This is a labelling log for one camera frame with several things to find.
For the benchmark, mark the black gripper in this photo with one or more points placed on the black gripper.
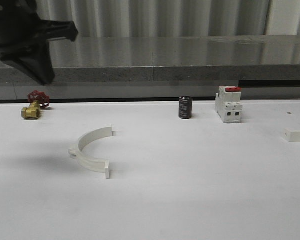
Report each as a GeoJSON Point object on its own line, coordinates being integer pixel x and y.
{"type": "Point", "coordinates": [25, 39]}

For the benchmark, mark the black cylindrical capacitor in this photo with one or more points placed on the black cylindrical capacitor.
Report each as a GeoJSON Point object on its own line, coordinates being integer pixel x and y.
{"type": "Point", "coordinates": [185, 107]}

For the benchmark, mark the brass valve red handwheel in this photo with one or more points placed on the brass valve red handwheel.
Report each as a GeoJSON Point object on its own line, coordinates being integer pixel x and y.
{"type": "Point", "coordinates": [38, 100]}

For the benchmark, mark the white circuit breaker red switch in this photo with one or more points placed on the white circuit breaker red switch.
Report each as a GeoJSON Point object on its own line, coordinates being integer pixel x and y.
{"type": "Point", "coordinates": [228, 104]}

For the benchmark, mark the grey stone counter ledge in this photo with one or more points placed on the grey stone counter ledge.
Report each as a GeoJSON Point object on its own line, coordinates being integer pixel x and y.
{"type": "Point", "coordinates": [268, 60]}

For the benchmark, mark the white half pipe clamp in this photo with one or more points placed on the white half pipe clamp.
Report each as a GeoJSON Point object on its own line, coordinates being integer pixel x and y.
{"type": "Point", "coordinates": [291, 135]}
{"type": "Point", "coordinates": [92, 164]}

